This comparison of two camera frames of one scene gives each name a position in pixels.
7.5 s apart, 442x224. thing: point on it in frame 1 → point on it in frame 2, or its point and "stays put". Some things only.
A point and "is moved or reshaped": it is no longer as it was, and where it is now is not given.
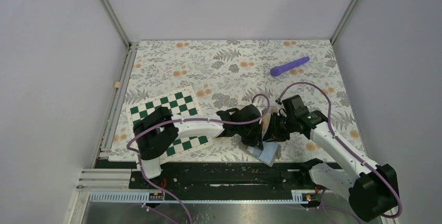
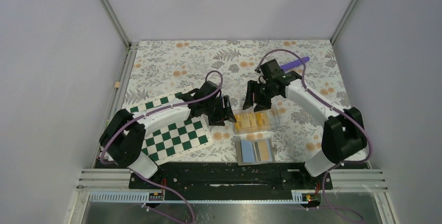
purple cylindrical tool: [279, 70] stays put
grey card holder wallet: [267, 155] is moved or reshaped
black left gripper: [256, 140] → [225, 113]
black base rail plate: [221, 176] stays put
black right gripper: [273, 133] → [253, 87]
